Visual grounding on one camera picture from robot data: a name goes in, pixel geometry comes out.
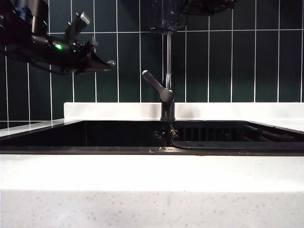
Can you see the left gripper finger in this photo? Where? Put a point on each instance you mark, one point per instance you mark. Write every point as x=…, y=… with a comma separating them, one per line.
x=92, y=70
x=99, y=62

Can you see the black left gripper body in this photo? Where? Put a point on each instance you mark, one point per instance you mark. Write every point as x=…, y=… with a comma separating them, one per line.
x=61, y=57

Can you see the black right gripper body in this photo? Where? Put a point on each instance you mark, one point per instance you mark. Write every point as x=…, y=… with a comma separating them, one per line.
x=209, y=6

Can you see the clear glass mug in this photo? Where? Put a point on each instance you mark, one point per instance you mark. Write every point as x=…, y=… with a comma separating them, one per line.
x=166, y=21

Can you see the dark metal gooseneck faucet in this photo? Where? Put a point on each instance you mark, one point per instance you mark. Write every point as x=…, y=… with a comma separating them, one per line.
x=168, y=59

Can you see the black sink basin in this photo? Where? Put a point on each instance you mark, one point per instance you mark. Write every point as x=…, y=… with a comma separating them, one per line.
x=71, y=135

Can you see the metal sink overflow fitting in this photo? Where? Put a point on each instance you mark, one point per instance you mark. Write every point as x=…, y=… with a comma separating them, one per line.
x=162, y=133

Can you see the white counter backsplash ledge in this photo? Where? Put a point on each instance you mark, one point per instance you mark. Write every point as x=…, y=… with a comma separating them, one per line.
x=107, y=111

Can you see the black slatted drain rack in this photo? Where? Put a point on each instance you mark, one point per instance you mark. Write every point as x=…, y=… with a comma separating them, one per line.
x=237, y=145

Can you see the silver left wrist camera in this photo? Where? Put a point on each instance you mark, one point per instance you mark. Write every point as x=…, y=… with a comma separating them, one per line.
x=82, y=20

